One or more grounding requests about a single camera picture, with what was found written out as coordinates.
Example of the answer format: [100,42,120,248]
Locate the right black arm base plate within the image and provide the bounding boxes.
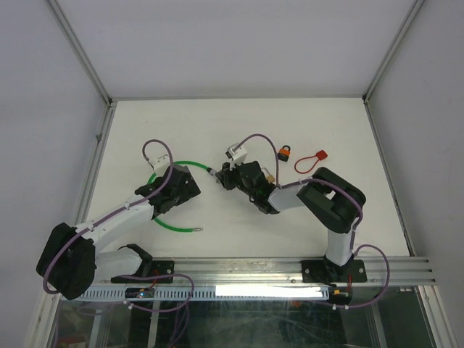
[301,259,368,285]

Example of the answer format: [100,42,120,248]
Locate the green cable bike lock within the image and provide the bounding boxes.
[153,160,216,233]

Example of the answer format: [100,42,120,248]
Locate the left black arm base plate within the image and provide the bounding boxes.
[111,260,175,283]

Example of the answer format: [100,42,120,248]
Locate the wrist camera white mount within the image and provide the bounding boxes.
[148,154,170,176]
[225,144,248,170]

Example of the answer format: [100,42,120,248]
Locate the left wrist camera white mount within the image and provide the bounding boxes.
[148,154,170,176]

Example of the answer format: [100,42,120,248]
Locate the brass padlock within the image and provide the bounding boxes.
[261,167,276,183]

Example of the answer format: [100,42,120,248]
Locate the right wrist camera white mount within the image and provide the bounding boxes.
[225,144,248,170]

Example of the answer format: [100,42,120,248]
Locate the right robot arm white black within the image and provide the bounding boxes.
[210,161,367,281]

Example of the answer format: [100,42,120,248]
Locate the grey slotted cable duct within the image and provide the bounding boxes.
[78,285,329,302]

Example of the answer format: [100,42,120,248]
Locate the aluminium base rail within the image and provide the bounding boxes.
[83,256,436,287]

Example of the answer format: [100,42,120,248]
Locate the red cable seal tag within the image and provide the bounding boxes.
[294,149,328,175]

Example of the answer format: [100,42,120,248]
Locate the orange black padlock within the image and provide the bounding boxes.
[277,145,291,162]

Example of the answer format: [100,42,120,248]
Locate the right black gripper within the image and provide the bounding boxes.
[215,158,257,199]

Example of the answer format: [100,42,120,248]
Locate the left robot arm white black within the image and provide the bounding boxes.
[36,165,201,300]

